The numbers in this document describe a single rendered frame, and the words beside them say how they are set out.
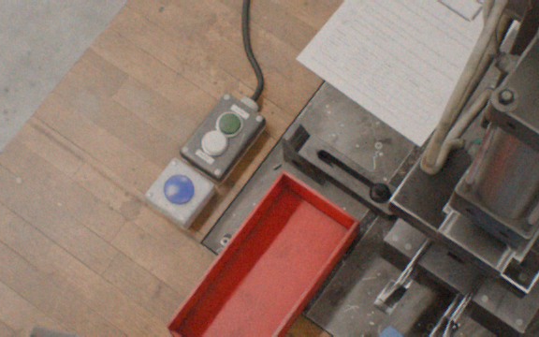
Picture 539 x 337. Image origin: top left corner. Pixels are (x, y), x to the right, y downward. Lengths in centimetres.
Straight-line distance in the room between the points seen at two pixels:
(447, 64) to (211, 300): 46
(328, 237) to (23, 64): 129
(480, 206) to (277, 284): 42
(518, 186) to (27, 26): 179
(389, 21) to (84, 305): 57
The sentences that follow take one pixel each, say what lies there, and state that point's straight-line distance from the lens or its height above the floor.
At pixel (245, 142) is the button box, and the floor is 93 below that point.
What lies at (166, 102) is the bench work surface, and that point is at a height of 90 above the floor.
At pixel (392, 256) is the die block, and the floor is 94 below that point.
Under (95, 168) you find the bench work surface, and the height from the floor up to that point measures 90.
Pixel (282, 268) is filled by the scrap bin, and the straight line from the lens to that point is 150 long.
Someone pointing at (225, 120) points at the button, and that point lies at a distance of 153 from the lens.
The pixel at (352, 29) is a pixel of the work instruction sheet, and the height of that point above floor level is 90.
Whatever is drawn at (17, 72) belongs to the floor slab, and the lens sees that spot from 266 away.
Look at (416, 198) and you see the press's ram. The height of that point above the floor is 114.
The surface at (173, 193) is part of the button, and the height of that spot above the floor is 94.
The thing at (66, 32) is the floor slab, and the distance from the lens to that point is 267.
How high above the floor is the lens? 237
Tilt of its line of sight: 71 degrees down
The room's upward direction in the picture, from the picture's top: 5 degrees counter-clockwise
